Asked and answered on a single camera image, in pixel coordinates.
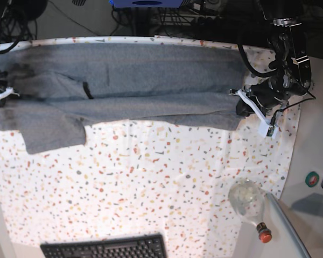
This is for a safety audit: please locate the metal wire rack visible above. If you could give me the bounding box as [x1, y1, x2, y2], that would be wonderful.
[151, 0, 228, 26]

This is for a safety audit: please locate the blue box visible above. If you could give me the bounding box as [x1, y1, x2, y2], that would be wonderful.
[109, 0, 191, 8]

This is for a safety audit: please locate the black keyboard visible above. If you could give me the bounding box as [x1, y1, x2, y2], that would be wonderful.
[40, 234, 167, 258]

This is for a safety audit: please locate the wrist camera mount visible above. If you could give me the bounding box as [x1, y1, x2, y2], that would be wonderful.
[229, 89, 278, 139]
[0, 87, 20, 101]

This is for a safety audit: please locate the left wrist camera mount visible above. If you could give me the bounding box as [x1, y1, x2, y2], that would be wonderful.
[229, 89, 278, 139]

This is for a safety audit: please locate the terrazzo pattern tablecloth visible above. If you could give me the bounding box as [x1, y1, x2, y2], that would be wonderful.
[0, 36, 300, 257]

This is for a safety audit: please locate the clear glass bottle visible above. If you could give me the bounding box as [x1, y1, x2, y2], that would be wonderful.
[228, 178, 272, 243]

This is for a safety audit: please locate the green tape roll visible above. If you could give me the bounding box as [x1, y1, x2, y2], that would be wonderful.
[305, 171, 319, 188]

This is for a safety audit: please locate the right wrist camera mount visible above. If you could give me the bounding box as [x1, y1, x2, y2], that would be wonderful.
[0, 87, 20, 101]

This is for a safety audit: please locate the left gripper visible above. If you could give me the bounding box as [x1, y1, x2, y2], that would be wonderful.
[242, 80, 288, 115]

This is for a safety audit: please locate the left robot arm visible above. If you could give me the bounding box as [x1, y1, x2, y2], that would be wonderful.
[237, 1, 312, 115]

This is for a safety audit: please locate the grey t-shirt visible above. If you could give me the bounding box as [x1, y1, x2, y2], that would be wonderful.
[0, 44, 245, 154]

